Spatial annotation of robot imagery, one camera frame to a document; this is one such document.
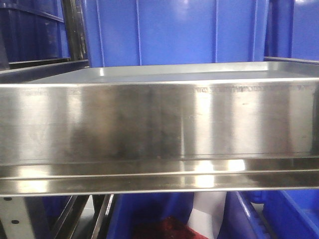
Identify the stainless steel shelf tray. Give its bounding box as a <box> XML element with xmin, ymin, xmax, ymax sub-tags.
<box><xmin>0</xmin><ymin>60</ymin><xmax>319</xmax><ymax>197</ymax></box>

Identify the large blue bin centre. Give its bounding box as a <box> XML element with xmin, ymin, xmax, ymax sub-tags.
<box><xmin>81</xmin><ymin>0</ymin><xmax>269</xmax><ymax>67</ymax></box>

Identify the blue bin lower centre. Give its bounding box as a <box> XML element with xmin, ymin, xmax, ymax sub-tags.
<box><xmin>106</xmin><ymin>192</ymin><xmax>216</xmax><ymax>239</ymax></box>

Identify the dark red cloth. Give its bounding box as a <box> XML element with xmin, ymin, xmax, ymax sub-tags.
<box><xmin>131</xmin><ymin>217</ymin><xmax>207</xmax><ymax>239</ymax></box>

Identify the blue bin lower right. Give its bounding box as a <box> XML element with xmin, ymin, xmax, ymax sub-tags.
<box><xmin>218</xmin><ymin>189</ymin><xmax>319</xmax><ymax>239</ymax></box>

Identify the dark blue bin left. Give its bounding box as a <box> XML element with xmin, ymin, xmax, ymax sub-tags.
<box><xmin>0</xmin><ymin>0</ymin><xmax>70</xmax><ymax>62</ymax></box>

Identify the blue bin upper right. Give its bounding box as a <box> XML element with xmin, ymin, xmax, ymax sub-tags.
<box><xmin>265</xmin><ymin>0</ymin><xmax>319</xmax><ymax>61</ymax></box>

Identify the black shelf upright post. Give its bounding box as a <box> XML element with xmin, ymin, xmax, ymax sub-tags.
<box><xmin>61</xmin><ymin>0</ymin><xmax>87</xmax><ymax>61</ymax></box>

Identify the grey perforated shelf bracket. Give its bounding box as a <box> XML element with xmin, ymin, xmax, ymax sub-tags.
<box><xmin>0</xmin><ymin>196</ymin><xmax>50</xmax><ymax>239</ymax></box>

